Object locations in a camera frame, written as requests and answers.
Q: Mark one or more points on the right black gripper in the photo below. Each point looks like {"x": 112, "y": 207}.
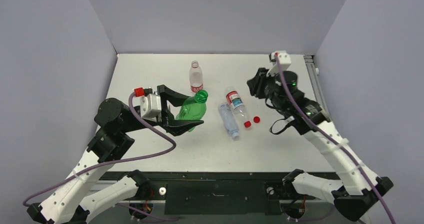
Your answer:
{"x": 260, "y": 86}

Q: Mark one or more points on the green plastic bottle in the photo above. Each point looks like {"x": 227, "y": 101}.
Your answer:
{"x": 194, "y": 108}

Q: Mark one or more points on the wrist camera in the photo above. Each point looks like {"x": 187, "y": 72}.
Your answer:
{"x": 280, "y": 60}
{"x": 150, "y": 102}

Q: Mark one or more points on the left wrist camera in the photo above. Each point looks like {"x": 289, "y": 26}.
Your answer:
{"x": 150, "y": 102}

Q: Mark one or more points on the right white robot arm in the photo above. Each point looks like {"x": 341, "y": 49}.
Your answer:
{"x": 357, "y": 188}

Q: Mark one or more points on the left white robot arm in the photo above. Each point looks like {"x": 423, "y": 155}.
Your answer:
{"x": 70, "y": 201}

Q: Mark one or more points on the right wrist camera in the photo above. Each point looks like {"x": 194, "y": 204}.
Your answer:
{"x": 280, "y": 60}

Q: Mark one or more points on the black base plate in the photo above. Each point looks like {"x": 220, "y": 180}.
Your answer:
{"x": 227, "y": 193}

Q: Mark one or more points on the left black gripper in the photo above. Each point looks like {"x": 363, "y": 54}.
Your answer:
{"x": 170, "y": 124}

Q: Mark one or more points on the red bottle cap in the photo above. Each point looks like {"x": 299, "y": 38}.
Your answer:
{"x": 256, "y": 119}

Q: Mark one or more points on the clear bottle blue cap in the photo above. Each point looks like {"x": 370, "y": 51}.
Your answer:
{"x": 229, "y": 121}

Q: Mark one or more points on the clear bottle red blue label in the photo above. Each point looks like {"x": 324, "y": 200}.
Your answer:
{"x": 237, "y": 106}

